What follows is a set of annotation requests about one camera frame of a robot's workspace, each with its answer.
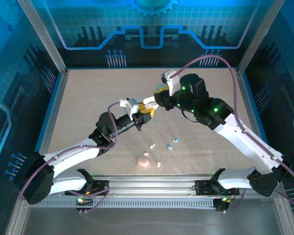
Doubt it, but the aluminium frame post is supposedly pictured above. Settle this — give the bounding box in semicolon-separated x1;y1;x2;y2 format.
274;195;294;235
237;0;285;74
17;0;70;74
4;204;30;235

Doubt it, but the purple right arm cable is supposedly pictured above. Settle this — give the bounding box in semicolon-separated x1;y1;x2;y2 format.
171;55;294;213

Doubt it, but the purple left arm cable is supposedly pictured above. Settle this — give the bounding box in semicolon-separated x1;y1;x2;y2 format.
18;101;121;214

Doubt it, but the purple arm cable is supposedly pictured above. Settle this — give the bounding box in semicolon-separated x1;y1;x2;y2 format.
18;101;121;214
171;55;294;213

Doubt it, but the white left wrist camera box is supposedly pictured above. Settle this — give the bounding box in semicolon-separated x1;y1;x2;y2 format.
119;97;140;121

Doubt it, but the aluminium frame rail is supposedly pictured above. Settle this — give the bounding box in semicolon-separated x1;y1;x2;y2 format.
33;70;70;178
235;68;272;177

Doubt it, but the black box with green light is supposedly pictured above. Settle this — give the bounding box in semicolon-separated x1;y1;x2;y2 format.
75;195;94;214
213;195;236;213

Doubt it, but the slotted grey cable duct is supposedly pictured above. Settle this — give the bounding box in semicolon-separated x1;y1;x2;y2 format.
29;197;218;209

